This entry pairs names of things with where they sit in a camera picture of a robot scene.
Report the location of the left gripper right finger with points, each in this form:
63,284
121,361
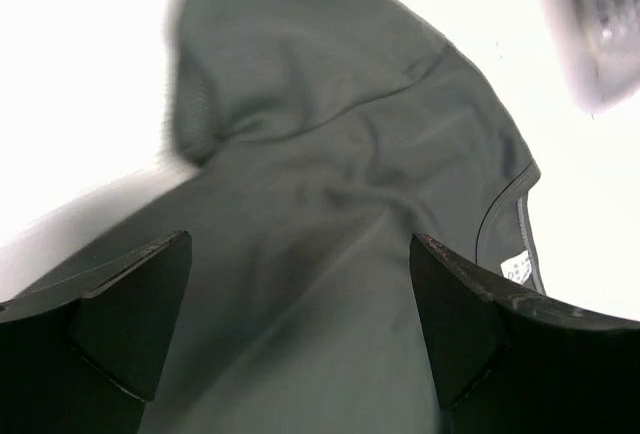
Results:
507,359

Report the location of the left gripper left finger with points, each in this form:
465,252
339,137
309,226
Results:
86,354

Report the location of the white plastic basket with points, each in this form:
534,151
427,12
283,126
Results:
597,44

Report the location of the grey t shirt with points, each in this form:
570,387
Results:
324,135

